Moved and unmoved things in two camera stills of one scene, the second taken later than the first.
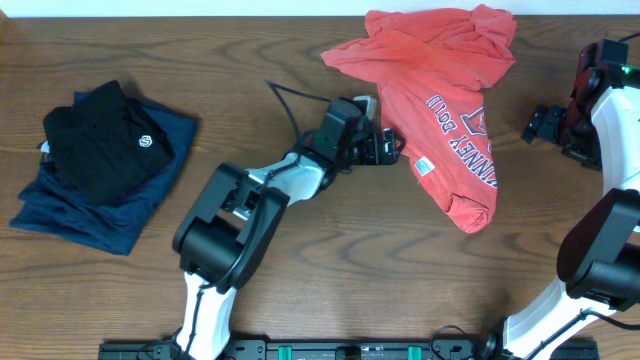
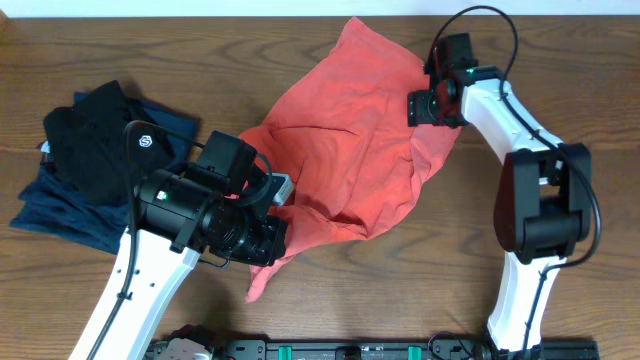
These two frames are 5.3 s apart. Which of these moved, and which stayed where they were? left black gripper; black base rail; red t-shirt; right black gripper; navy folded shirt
Moved: right black gripper; left black gripper; red t-shirt
Stayed: black base rail; navy folded shirt
